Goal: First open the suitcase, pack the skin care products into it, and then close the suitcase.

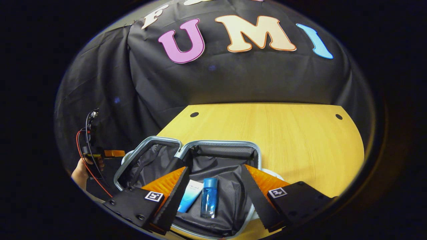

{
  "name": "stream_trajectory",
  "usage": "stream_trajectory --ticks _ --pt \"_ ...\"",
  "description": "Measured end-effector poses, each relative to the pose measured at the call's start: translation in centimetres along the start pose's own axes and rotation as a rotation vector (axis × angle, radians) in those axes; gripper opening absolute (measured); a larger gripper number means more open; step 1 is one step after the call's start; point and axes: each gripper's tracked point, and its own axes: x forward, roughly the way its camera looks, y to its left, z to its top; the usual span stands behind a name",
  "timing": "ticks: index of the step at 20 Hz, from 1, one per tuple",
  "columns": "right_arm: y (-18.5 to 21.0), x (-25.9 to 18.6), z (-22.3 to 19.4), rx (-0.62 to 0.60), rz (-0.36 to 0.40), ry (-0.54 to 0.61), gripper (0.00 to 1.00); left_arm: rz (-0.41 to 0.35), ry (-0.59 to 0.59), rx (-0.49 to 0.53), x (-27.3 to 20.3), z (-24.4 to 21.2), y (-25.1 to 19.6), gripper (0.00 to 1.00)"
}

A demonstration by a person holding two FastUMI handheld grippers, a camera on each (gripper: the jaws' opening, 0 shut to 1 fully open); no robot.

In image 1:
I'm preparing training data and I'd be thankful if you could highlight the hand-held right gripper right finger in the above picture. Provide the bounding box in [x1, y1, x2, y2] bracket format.
[240, 164, 337, 233]

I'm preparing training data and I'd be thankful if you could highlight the black cable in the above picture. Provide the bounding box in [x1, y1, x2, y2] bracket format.
[85, 109, 100, 174]

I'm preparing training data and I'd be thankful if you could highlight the blue skin care bottle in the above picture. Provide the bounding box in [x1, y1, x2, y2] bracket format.
[200, 177, 219, 219]

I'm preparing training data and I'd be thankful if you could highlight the black backdrop cloth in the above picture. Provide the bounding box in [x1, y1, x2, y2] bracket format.
[53, 0, 376, 174]

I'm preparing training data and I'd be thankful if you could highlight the light blue suitcase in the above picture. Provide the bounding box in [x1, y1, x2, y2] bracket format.
[113, 136, 285, 240]

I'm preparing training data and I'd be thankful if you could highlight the white and blue tube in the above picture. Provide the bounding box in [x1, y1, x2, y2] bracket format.
[177, 180, 204, 213]

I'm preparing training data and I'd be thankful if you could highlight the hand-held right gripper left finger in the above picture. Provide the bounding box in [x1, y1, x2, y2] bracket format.
[102, 166, 190, 236]

